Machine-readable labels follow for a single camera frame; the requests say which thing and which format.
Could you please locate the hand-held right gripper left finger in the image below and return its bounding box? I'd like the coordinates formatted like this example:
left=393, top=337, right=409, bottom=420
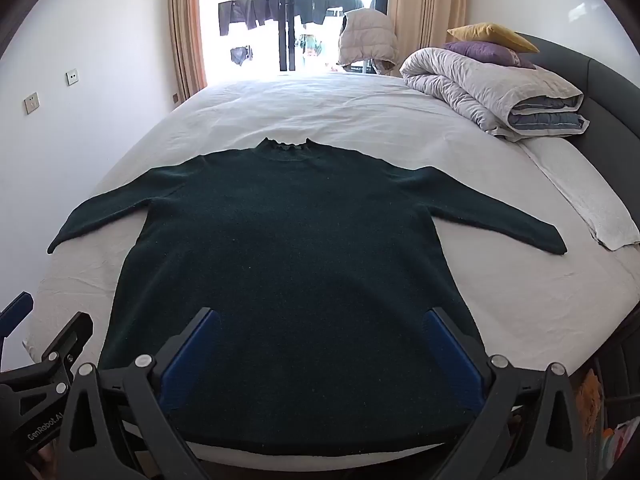
left=57, top=306, right=221, bottom=480

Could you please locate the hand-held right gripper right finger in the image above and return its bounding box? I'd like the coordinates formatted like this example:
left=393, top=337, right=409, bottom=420
left=425, top=306, right=588, bottom=480

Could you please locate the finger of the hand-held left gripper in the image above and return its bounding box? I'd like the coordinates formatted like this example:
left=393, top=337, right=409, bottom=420
left=0, top=311, right=95, bottom=402
left=0, top=291, right=35, bottom=356

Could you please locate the dark green sweater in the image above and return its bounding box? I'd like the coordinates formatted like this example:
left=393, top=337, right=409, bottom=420
left=47, top=137, right=568, bottom=457

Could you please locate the row of hanging dark clothes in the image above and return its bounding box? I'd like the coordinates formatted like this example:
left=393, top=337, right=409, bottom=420
left=218, top=0, right=362, bottom=37

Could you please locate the colourful packaging beside bed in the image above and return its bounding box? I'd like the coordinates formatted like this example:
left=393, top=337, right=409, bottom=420
left=575, top=369, right=640, bottom=467

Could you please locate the folded grey duvet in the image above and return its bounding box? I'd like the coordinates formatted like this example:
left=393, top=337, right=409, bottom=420
left=400, top=47, right=590, bottom=142

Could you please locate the dark grey bed headboard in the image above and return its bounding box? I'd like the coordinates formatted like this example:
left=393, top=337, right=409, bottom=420
left=512, top=32, right=640, bottom=311

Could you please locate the purple pillow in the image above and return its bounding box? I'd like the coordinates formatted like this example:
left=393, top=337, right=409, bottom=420
left=444, top=41, right=537, bottom=70

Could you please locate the beige curtain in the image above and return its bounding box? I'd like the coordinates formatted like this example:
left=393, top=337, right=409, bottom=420
left=387, top=0, right=468, bottom=66
left=166, top=0, right=208, bottom=106

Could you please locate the yellow pillow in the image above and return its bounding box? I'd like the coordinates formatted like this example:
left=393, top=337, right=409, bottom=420
left=446, top=22, right=541, bottom=54

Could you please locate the beige puffer jacket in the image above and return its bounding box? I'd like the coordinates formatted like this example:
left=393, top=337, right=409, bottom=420
left=336, top=8, right=401, bottom=77

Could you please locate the black sliding door frame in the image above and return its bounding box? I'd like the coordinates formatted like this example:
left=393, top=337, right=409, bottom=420
left=276, top=0, right=296, bottom=72

